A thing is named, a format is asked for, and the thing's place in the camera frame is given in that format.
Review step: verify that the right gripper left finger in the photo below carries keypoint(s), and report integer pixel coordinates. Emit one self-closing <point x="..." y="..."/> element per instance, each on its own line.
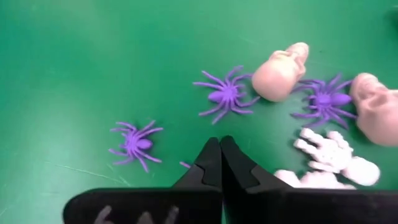
<point x="199" y="186"/>

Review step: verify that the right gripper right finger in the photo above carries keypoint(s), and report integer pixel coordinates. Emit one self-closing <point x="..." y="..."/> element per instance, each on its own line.
<point x="242" y="186"/>

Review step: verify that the beige toy skull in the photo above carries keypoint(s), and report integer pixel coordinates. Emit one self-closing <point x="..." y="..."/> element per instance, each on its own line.
<point x="376" y="109"/>
<point x="280" y="74"/>

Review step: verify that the white skeleton hand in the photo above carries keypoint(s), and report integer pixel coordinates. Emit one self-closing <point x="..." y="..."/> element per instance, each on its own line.
<point x="335" y="154"/>
<point x="314" y="180"/>

